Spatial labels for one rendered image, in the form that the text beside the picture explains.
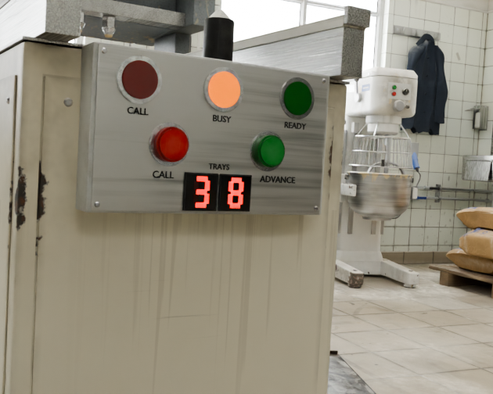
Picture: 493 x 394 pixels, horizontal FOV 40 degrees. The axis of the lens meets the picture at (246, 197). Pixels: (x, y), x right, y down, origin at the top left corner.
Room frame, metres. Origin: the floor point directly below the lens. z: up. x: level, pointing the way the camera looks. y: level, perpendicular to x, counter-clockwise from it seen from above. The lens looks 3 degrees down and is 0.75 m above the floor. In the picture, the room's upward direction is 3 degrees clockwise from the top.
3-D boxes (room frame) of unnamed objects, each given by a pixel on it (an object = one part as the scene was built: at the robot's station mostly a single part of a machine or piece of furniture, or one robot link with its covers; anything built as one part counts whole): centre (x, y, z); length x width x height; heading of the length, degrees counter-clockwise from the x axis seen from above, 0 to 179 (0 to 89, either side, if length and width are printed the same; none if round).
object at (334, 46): (1.54, 0.41, 0.87); 2.01 x 0.03 x 0.07; 31
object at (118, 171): (0.62, 0.03, 0.77); 0.24 x 0.04 x 0.14; 121
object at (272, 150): (0.63, -0.02, 0.76); 0.03 x 0.02 x 0.03; 121
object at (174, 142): (0.58, 0.07, 0.76); 0.03 x 0.02 x 0.03; 121
